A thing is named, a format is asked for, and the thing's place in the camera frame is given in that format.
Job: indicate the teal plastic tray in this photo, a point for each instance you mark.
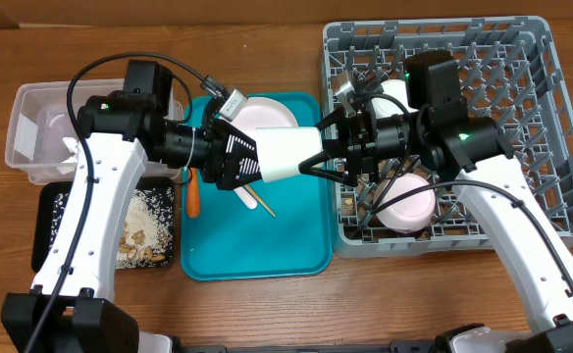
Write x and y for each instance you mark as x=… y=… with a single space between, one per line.
x=229 y=241

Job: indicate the white plastic fork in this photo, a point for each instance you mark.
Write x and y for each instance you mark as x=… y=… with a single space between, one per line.
x=246 y=198

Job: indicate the clear plastic bin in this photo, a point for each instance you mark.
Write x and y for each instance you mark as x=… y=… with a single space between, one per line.
x=40 y=119

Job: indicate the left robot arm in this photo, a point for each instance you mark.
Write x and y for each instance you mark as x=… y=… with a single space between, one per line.
x=70 y=306

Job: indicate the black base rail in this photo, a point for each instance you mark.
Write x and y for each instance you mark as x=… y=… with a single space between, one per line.
x=395 y=346

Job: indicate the white napkin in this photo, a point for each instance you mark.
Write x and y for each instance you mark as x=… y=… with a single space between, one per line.
x=69 y=165

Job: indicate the large white plate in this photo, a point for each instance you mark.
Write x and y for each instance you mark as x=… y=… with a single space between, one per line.
x=262 y=112

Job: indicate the small white cup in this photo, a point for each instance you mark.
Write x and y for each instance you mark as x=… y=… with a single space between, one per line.
x=280 y=150

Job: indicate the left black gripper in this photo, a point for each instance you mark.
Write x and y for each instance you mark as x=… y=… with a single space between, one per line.
x=231 y=175

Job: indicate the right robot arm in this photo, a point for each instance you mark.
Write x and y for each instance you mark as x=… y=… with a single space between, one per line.
x=475 y=160

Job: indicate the orange carrot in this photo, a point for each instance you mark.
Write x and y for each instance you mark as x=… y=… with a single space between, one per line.
x=192 y=203

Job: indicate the grey dishwasher rack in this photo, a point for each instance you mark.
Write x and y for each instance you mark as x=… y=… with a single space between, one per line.
x=509 y=71

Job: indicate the wooden chopstick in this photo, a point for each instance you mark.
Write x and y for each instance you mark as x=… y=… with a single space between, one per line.
x=250 y=190

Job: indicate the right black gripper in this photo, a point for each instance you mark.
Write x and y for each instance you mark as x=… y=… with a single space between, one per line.
x=360 y=142

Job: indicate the spilled rice and peanuts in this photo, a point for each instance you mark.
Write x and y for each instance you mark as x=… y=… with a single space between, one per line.
x=147 y=240

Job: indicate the black plastic tray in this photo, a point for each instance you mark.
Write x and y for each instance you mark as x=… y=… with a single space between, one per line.
x=52 y=202

